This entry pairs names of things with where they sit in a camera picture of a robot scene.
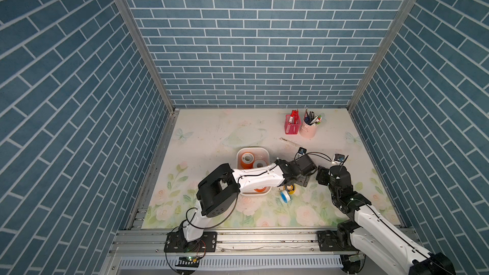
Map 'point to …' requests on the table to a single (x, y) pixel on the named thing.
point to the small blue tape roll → (285, 196)
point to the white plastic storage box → (259, 153)
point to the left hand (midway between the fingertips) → (303, 176)
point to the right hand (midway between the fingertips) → (326, 168)
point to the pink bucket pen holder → (309, 126)
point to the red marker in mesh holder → (295, 114)
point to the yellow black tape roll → (291, 188)
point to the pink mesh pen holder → (292, 124)
